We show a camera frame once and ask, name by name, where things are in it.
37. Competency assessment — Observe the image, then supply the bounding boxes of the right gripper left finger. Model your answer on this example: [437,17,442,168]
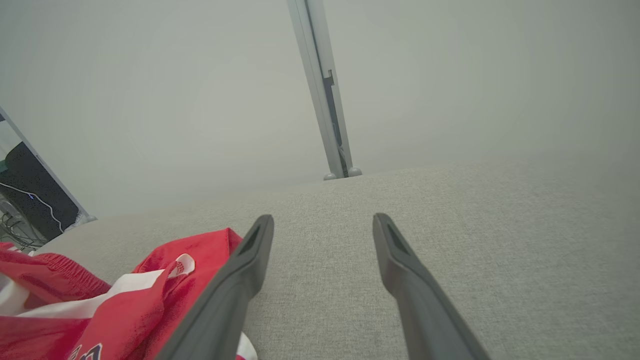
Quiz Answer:
[155,215,275,360]

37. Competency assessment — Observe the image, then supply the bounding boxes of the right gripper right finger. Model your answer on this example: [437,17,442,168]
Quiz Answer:
[372,212,493,360]

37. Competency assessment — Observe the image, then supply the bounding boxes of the red shorts white side panels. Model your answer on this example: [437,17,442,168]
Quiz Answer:
[0,227,258,360]

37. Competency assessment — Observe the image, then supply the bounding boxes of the black panel behind partition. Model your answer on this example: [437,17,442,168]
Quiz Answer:
[0,120,81,241]

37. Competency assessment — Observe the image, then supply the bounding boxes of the grey partition corner post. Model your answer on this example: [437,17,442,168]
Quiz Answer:
[0,107,98,228]

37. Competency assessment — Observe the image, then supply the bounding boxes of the thin white cable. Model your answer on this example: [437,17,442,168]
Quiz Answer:
[0,182,66,234]

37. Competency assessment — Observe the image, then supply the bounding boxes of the grey metal partition post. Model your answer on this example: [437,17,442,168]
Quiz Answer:
[287,0,357,180]

